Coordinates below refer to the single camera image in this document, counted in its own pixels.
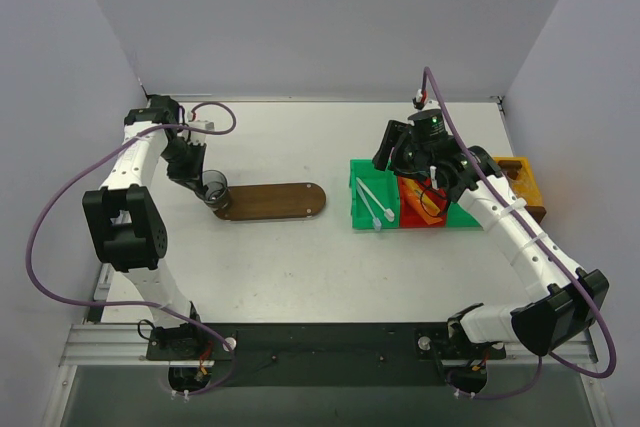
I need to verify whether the dark smoked plastic cup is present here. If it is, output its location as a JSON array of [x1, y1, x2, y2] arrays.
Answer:
[[202, 170, 231, 211]]

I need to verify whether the clear acrylic toothbrush holder rack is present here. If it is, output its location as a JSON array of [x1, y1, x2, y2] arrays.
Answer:
[[494, 159, 547, 223]]

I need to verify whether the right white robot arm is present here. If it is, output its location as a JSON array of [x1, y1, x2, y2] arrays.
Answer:
[[372, 109, 609, 356]]

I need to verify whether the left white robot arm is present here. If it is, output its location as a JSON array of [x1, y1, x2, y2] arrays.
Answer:
[[82, 95, 206, 320]]

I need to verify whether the orange toothpaste tube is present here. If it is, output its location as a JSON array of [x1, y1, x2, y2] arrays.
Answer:
[[399, 179, 446, 226]]

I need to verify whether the white toothbrush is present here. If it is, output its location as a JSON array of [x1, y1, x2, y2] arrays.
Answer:
[[356, 177, 395, 222]]

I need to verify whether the light blue toothbrush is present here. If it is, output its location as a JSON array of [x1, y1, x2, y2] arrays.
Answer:
[[356, 178, 382, 232]]

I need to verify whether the brown oval wooden tray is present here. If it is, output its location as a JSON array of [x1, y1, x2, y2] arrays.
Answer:
[[214, 182, 326, 222]]

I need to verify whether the left green plastic bin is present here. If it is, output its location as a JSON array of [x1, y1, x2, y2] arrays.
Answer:
[[349, 159, 400, 230]]

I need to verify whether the green plastic bin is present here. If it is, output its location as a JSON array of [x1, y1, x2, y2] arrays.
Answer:
[[445, 201, 481, 228], [349, 159, 400, 230]]

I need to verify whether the red plastic bin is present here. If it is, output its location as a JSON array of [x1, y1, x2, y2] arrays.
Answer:
[[397, 177, 448, 228]]

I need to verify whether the right green plastic bin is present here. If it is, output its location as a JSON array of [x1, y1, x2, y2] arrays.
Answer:
[[445, 201, 481, 228]]

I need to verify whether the yellow plastic bin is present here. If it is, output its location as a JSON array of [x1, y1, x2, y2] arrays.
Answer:
[[492, 154, 544, 211]]

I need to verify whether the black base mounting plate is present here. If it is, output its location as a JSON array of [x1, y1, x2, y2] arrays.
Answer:
[[146, 322, 506, 390]]

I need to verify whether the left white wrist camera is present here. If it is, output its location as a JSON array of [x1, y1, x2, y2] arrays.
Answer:
[[187, 120, 215, 144]]

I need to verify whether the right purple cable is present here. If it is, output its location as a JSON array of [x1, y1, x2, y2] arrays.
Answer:
[[422, 65, 619, 401]]

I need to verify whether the purple cable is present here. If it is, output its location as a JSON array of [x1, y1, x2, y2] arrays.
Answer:
[[422, 65, 619, 401], [24, 101, 239, 396]]

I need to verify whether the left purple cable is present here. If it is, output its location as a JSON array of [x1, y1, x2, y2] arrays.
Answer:
[[24, 101, 239, 396]]

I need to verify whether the aluminium extrusion rail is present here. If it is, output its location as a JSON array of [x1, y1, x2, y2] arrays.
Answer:
[[60, 323, 597, 367]]

